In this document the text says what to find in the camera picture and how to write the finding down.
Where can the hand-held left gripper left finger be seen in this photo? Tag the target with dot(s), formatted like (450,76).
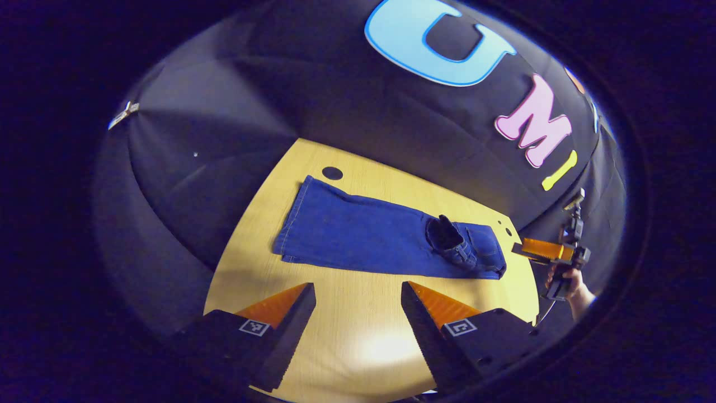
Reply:
(293,330)

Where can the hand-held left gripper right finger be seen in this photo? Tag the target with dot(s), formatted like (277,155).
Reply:
(425,336)

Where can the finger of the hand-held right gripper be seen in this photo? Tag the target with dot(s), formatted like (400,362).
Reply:
(542,250)

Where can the blue denim jeans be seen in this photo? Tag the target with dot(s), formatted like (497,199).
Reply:
(358,235)

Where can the black backdrop cloth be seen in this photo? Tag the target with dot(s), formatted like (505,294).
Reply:
(335,101)

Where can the silver backdrop clip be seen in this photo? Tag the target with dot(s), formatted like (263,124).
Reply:
(123,115)

